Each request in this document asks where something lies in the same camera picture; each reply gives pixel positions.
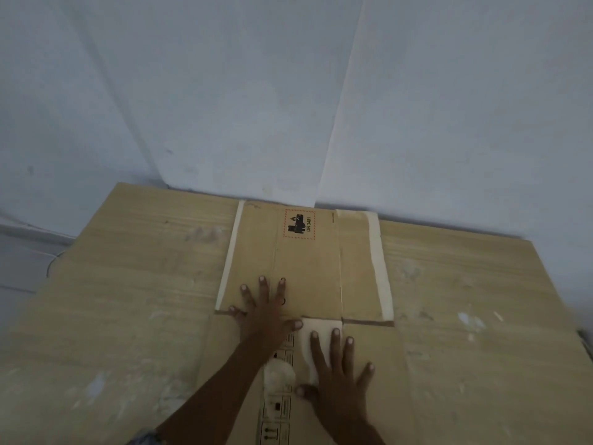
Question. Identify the person's left thumb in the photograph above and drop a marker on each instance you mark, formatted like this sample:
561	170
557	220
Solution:
292	326

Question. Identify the person's right middle finger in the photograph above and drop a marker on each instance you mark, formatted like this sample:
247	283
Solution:
337	349

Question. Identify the person's left hand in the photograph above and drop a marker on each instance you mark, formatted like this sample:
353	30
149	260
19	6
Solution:
265	322

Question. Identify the person's right little finger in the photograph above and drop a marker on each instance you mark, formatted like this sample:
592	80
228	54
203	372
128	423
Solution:
367	376

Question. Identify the person's left middle finger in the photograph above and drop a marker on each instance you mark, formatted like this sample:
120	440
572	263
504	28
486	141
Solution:
263	291

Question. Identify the person's left forearm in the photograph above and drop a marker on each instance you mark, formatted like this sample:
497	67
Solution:
217	393

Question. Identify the brown cardboard box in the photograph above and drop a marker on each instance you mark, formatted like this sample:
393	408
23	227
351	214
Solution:
315	268

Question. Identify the person's left little finger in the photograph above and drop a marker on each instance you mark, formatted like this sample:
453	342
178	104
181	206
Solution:
236	314

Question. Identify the person's right hand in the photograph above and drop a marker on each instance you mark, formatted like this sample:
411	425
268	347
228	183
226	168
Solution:
340	396

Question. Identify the person's right thumb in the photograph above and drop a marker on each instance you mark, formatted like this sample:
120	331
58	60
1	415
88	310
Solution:
308	392

